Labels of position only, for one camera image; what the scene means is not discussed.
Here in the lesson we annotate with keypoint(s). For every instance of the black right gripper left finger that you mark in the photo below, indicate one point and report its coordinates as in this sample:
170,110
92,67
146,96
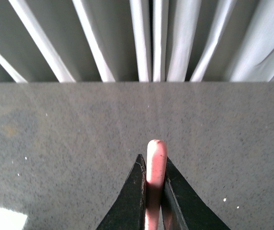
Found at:
128,210

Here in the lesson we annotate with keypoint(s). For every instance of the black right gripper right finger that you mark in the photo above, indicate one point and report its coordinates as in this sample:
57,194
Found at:
181,206

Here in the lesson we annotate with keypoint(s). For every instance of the pink chopstick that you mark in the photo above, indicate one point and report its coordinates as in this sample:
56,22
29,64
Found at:
156,165

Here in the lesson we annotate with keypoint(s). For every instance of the grey pleated curtain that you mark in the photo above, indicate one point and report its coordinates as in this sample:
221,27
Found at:
136,40

